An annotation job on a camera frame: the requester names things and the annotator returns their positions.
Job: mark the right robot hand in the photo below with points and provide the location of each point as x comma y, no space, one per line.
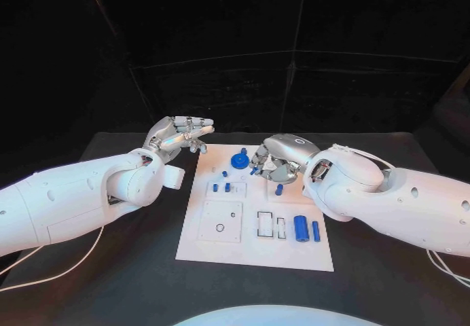
284,152

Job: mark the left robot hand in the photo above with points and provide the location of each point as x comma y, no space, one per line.
168,135

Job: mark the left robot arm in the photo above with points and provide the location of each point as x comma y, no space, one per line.
74,193

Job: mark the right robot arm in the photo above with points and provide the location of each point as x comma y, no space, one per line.
385,201

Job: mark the white task board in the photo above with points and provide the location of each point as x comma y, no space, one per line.
257,229

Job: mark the blue gear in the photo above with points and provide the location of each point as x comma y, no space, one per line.
240,160

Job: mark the blue block plug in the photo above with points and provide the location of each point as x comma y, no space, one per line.
228,187

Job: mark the large blue cylinder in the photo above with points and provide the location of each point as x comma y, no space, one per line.
300,228

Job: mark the thin long blue cylinder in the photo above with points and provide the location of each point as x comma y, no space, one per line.
316,231

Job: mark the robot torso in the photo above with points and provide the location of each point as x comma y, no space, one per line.
276,317

